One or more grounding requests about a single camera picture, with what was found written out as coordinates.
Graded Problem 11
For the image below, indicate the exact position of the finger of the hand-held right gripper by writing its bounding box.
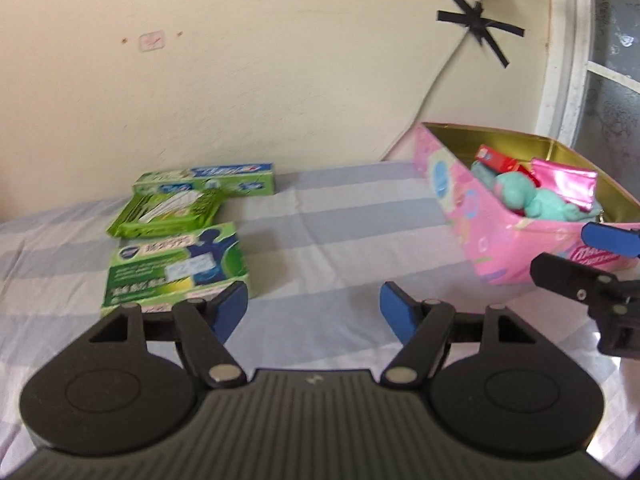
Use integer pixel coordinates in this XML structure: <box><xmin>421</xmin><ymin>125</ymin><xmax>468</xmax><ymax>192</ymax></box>
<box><xmin>581</xmin><ymin>222</ymin><xmax>640</xmax><ymax>261</ymax></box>
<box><xmin>530</xmin><ymin>252</ymin><xmax>621</xmax><ymax>306</ymax></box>

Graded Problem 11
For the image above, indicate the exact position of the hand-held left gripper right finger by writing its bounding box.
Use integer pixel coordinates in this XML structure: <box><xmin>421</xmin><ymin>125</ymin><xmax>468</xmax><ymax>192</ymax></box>
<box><xmin>380</xmin><ymin>282</ymin><xmax>547</xmax><ymax>389</ymax></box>

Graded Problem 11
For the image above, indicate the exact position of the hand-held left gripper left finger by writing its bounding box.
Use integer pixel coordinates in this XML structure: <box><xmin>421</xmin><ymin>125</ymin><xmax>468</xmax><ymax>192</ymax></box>
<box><xmin>75</xmin><ymin>281</ymin><xmax>249</xmax><ymax>389</ymax></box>

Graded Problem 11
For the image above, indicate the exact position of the shiny pink pouch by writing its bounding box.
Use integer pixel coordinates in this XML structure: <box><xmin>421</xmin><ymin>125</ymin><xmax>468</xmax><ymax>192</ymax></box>
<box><xmin>530</xmin><ymin>158</ymin><xmax>598</xmax><ymax>211</ymax></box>

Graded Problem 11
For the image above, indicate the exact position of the large green medicine box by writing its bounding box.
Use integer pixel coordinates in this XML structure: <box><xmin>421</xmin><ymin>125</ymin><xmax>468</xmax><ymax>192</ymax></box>
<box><xmin>99</xmin><ymin>221</ymin><xmax>252</xmax><ymax>317</ymax></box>

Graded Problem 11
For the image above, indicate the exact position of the pink tin box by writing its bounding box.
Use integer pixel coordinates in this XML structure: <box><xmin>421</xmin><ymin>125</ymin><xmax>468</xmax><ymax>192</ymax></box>
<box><xmin>411</xmin><ymin>121</ymin><xmax>640</xmax><ymax>293</ymax></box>

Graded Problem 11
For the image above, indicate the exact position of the teal plush toy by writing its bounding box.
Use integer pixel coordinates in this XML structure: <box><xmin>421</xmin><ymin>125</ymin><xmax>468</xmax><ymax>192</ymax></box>
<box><xmin>492</xmin><ymin>172</ymin><xmax>603</xmax><ymax>223</ymax></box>

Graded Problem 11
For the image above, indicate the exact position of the red box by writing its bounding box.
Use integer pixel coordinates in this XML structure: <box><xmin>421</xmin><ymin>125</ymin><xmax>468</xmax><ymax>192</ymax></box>
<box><xmin>472</xmin><ymin>144</ymin><xmax>523</xmax><ymax>176</ymax></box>

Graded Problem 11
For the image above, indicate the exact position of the green wipes packet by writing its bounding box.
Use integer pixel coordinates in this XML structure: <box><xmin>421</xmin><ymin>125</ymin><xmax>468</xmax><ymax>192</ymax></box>
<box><xmin>106</xmin><ymin>189</ymin><xmax>227</xmax><ymax>239</ymax></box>

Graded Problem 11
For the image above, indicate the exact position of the green toothpaste box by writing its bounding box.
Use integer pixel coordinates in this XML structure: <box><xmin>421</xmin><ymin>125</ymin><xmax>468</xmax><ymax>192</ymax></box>
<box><xmin>132</xmin><ymin>162</ymin><xmax>277</xmax><ymax>197</ymax></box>

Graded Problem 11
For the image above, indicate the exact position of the black tape cross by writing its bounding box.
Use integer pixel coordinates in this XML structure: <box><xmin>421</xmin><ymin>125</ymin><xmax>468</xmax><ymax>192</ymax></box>
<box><xmin>436</xmin><ymin>0</ymin><xmax>526</xmax><ymax>68</ymax></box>

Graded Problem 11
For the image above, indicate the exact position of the white window frame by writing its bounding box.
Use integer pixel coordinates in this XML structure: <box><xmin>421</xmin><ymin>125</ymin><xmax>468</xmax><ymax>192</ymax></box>
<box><xmin>536</xmin><ymin>0</ymin><xmax>640</xmax><ymax>161</ymax></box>

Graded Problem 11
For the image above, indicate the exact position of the white cable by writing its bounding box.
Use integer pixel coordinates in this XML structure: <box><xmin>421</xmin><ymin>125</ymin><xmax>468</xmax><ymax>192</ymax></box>
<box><xmin>380</xmin><ymin>0</ymin><xmax>486</xmax><ymax>161</ymax></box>

